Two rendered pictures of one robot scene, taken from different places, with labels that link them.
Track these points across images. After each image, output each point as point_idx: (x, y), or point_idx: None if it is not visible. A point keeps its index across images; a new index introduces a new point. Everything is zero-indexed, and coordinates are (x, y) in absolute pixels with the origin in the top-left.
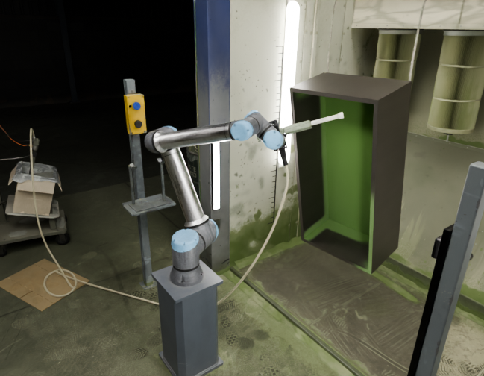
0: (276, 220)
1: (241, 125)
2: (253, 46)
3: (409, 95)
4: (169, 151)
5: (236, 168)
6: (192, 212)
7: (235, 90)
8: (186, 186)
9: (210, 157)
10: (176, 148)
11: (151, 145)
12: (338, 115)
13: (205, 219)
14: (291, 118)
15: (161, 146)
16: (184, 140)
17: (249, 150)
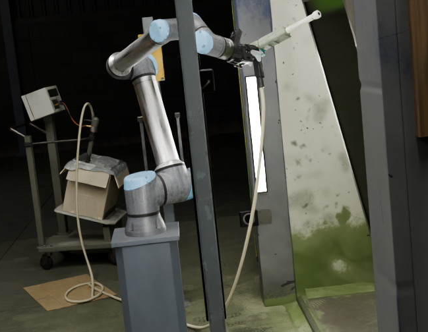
0: (258, 166)
1: (154, 24)
2: None
3: None
4: (138, 80)
5: (293, 134)
6: (159, 152)
7: (280, 20)
8: (153, 120)
9: (247, 112)
10: (146, 75)
11: (107, 67)
12: (312, 14)
13: (174, 163)
14: (313, 40)
15: (115, 67)
16: (127, 55)
17: (314, 107)
